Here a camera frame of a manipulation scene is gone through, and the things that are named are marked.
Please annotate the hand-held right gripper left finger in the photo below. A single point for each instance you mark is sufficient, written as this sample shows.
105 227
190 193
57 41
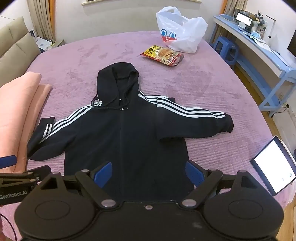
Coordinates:
104 173

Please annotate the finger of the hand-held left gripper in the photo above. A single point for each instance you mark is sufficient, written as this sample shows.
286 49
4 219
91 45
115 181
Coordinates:
8 161
34 173

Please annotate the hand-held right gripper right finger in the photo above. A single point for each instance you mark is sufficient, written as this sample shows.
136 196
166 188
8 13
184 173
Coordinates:
193 173

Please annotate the black white-striped hoodie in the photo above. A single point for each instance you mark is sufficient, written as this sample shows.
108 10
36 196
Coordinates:
129 129

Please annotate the folded pink blanket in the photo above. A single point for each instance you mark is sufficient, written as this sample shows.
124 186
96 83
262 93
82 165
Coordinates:
20 111

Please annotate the purple bed cover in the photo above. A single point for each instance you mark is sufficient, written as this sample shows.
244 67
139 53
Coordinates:
208 97

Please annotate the tablet with white screen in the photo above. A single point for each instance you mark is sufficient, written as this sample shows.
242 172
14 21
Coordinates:
272 166

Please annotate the red yellow snack packet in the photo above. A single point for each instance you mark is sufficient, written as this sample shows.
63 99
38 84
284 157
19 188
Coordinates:
164 55

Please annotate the beige sofa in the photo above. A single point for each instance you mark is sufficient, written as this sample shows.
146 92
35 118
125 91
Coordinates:
16 39

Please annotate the white bedside bag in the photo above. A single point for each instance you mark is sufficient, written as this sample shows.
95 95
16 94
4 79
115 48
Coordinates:
42 42

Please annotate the blue plastic stool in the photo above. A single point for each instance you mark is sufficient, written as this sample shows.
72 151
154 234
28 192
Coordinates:
225 42

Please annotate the blue desk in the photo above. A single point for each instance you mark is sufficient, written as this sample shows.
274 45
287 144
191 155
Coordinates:
259 53

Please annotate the white printed plastic bag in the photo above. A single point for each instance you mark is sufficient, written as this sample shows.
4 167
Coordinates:
185 34

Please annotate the beige curtain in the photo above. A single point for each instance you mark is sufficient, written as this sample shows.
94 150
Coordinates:
235 5
42 18

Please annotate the papers on desk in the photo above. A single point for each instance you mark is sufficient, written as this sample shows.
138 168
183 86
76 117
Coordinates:
261 42

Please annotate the small desk screen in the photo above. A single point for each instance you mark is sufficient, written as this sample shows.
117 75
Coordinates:
242 17

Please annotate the flower bouquet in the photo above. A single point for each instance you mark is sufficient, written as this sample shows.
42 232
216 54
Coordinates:
259 22

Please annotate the wall socket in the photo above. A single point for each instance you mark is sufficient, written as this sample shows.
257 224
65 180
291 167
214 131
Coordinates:
281 95

